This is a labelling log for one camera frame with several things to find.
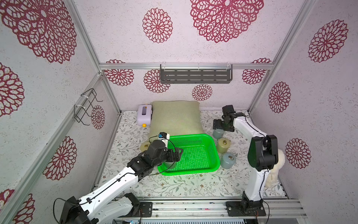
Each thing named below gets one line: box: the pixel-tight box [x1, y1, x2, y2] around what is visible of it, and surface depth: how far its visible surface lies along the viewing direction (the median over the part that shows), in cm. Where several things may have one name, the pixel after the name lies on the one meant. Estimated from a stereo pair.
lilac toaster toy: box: [137, 104, 153, 128], surface depth 108 cm
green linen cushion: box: [147, 100, 205, 143], surface depth 103 cm
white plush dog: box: [264, 148, 286, 188], surface depth 76 cm
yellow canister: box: [217, 137, 231, 154], surface depth 93 cm
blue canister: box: [220, 152, 236, 170], surface depth 86 cm
